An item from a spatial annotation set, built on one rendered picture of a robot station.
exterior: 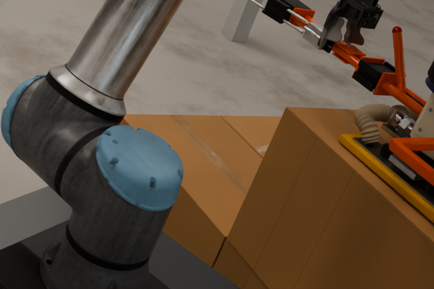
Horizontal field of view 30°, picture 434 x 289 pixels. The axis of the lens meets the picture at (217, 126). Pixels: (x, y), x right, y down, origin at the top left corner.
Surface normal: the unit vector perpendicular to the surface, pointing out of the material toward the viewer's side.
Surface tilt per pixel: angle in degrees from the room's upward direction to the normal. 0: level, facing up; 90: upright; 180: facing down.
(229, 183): 0
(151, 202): 87
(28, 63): 0
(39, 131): 69
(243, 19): 90
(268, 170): 90
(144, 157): 7
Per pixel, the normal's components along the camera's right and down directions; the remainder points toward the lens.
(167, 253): 0.35, -0.84
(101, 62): -0.11, 0.13
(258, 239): -0.78, -0.01
